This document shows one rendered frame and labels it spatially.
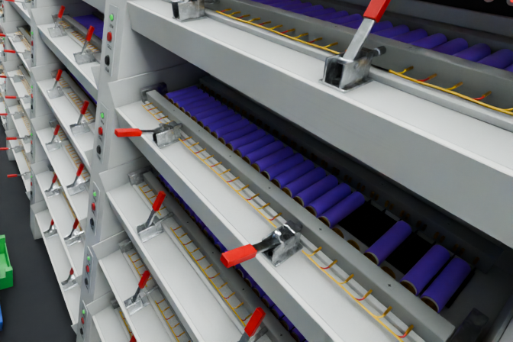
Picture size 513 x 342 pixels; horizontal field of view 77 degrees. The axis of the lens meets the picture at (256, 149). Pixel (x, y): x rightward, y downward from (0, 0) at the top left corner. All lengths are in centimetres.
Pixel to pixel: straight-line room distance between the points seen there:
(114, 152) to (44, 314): 85
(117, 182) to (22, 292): 85
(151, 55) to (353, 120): 47
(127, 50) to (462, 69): 51
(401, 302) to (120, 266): 64
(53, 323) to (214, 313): 94
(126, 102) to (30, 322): 95
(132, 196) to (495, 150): 62
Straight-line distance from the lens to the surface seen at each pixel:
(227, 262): 30
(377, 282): 33
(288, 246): 35
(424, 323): 33
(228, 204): 41
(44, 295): 149
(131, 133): 50
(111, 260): 85
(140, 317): 75
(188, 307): 54
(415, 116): 26
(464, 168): 23
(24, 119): 196
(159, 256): 60
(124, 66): 64
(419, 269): 36
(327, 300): 34
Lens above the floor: 111
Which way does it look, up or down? 22 degrees down
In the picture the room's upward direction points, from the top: 17 degrees clockwise
